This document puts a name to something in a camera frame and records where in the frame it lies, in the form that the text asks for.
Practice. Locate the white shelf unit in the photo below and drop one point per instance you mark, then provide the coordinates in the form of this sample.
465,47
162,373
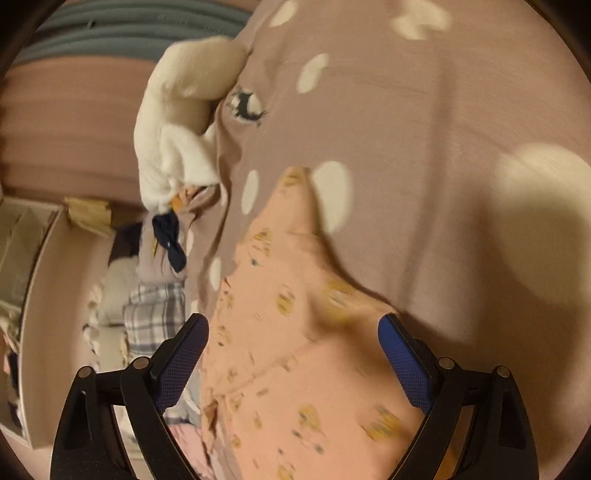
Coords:
27,314

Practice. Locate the navy blue cloth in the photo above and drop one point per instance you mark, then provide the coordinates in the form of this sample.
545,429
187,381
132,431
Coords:
170,240

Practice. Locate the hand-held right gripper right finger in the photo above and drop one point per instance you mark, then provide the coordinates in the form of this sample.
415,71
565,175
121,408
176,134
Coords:
402,357

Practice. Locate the taupe spotted deer blanket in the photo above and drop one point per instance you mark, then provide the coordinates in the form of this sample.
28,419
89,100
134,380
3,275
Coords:
415,152

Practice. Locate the plaid cloth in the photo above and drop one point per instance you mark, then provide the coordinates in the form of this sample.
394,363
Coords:
154,314

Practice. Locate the pink printed small garment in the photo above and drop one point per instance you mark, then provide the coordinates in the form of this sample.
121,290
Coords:
277,350

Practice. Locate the grey ribbed headboard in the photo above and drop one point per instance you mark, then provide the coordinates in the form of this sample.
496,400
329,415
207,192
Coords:
138,27

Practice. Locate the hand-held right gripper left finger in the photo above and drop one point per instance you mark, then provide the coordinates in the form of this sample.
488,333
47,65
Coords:
183,355

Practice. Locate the white plush toy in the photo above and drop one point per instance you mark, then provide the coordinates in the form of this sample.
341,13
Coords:
184,115

